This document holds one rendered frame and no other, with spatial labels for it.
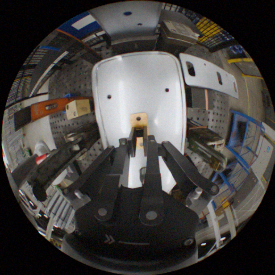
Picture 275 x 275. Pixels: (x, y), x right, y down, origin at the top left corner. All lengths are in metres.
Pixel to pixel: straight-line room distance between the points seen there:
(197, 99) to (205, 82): 0.06
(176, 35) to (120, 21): 0.12
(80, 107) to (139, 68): 0.15
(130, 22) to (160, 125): 0.27
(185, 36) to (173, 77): 0.13
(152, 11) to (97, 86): 0.23
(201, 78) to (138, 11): 0.23
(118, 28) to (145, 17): 0.07
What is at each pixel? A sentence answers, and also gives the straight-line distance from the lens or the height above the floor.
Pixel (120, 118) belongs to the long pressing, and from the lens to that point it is 0.21.
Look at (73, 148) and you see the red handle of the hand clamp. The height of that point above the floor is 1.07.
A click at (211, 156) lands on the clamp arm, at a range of 0.22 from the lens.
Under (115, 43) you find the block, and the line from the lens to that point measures 0.28.
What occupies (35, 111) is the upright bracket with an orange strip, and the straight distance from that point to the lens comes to 0.18.
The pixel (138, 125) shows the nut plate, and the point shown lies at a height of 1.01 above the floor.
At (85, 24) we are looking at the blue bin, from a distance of 0.33.
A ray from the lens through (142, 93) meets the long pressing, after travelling 0.21.
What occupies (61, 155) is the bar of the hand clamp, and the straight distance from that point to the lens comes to 0.19.
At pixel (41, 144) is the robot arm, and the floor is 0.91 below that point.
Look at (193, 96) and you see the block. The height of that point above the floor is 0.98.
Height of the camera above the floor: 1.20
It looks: 68 degrees down
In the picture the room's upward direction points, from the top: 175 degrees counter-clockwise
